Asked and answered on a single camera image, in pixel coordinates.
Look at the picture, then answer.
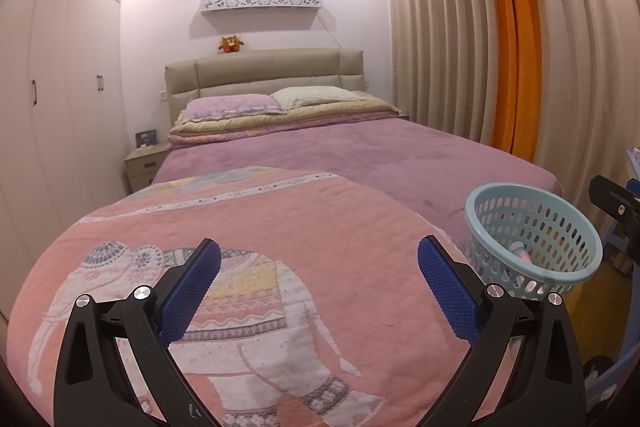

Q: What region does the pink elephant blanket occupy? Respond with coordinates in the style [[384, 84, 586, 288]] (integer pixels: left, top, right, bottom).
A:
[[7, 165, 507, 427]]

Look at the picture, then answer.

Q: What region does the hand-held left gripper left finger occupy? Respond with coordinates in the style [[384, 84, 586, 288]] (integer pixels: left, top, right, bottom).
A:
[[52, 236, 222, 427]]

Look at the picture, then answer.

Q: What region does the white wall shelf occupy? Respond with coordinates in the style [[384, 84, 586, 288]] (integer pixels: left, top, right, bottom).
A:
[[200, 0, 324, 14]]

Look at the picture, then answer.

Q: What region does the purple bedspread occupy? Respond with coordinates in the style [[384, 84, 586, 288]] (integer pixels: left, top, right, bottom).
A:
[[151, 116, 564, 254]]

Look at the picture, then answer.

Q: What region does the orange curtain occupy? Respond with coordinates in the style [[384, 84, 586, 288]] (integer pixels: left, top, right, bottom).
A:
[[471, 0, 544, 156]]

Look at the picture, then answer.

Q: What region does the beige padded headboard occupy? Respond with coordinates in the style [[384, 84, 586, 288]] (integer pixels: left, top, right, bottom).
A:
[[164, 47, 365, 128]]

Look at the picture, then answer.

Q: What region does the beige quilt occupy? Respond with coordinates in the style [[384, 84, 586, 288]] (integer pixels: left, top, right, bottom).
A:
[[167, 92, 404, 148]]

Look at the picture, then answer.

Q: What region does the beige nightstand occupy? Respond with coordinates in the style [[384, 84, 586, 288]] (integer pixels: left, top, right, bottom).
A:
[[123, 142, 170, 196]]

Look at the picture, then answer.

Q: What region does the white pillow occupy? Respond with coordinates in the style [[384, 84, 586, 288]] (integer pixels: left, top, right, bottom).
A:
[[270, 87, 369, 110]]

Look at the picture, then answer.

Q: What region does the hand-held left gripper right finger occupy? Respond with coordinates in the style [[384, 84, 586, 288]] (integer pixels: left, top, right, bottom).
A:
[[417, 234, 586, 427]]

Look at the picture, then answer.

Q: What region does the beige curtain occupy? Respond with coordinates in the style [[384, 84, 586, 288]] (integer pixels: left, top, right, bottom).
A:
[[384, 0, 502, 154], [519, 0, 640, 190]]

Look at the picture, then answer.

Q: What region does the blue plastic tub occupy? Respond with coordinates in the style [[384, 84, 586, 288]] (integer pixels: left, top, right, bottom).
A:
[[582, 339, 640, 427]]

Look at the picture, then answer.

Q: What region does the white wardrobe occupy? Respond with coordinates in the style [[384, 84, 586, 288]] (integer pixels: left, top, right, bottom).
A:
[[0, 0, 127, 324]]

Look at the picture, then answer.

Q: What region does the purple pillow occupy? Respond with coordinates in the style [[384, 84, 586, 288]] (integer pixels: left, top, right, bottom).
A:
[[185, 94, 287, 123]]

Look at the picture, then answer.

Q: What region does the light blue plastic basket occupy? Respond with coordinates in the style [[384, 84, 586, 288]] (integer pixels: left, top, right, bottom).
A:
[[465, 183, 605, 301]]

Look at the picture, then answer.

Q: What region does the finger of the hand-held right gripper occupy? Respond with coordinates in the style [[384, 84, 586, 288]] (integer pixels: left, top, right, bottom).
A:
[[588, 175, 640, 259]]

